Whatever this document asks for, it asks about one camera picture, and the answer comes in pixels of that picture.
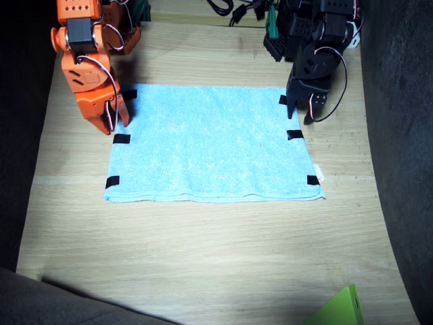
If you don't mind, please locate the orange arm servo wire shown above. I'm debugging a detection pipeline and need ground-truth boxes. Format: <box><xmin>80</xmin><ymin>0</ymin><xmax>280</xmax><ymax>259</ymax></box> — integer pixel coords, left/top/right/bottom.
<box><xmin>76</xmin><ymin>0</ymin><xmax>135</xmax><ymax>133</ymax></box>

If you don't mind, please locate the black cable plug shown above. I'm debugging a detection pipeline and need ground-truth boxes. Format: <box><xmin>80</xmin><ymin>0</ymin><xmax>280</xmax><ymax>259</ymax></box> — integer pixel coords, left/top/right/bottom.
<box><xmin>252</xmin><ymin>0</ymin><xmax>267</xmax><ymax>20</ymax></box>

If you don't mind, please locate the green triangular bracket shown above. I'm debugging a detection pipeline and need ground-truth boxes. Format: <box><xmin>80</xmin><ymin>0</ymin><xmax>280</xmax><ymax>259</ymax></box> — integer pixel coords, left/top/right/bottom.
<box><xmin>302</xmin><ymin>284</ymin><xmax>366</xmax><ymax>325</ymax></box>

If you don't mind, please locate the light blue towel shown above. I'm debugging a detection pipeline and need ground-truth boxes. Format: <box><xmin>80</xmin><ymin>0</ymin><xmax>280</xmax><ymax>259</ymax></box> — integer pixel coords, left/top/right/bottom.
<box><xmin>102</xmin><ymin>83</ymin><xmax>327</xmax><ymax>204</ymax></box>

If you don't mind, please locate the grey curved foam sheet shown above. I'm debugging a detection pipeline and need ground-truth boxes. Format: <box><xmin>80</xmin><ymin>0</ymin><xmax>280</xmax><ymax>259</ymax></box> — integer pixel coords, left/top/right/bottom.
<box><xmin>358</xmin><ymin>0</ymin><xmax>433</xmax><ymax>325</ymax></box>

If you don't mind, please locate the green clamp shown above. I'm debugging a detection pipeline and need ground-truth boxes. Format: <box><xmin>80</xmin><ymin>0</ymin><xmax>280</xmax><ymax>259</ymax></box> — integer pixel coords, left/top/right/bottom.
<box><xmin>265</xmin><ymin>5</ymin><xmax>280</xmax><ymax>40</ymax></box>
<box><xmin>130</xmin><ymin>0</ymin><xmax>152</xmax><ymax>23</ymax></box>

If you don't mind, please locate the black foam panel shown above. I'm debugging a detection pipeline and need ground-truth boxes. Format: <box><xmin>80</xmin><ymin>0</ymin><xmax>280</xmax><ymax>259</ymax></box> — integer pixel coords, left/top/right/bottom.
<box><xmin>0</xmin><ymin>266</ymin><xmax>177</xmax><ymax>325</ymax></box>
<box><xmin>0</xmin><ymin>0</ymin><xmax>58</xmax><ymax>272</ymax></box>

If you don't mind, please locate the black cable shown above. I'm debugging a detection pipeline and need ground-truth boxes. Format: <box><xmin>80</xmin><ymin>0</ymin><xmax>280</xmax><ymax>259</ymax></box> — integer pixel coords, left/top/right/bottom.
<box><xmin>206</xmin><ymin>0</ymin><xmax>234</xmax><ymax>16</ymax></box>
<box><xmin>229</xmin><ymin>0</ymin><xmax>258</xmax><ymax>27</ymax></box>

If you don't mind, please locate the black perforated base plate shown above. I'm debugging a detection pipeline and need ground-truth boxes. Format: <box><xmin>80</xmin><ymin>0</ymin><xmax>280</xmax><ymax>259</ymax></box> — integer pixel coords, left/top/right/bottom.
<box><xmin>263</xmin><ymin>32</ymin><xmax>287</xmax><ymax>62</ymax></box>

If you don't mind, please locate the black arm servo wire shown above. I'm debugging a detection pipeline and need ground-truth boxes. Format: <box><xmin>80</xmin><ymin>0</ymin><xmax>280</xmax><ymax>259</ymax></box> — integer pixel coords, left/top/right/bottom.
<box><xmin>309</xmin><ymin>0</ymin><xmax>366</xmax><ymax>123</ymax></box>

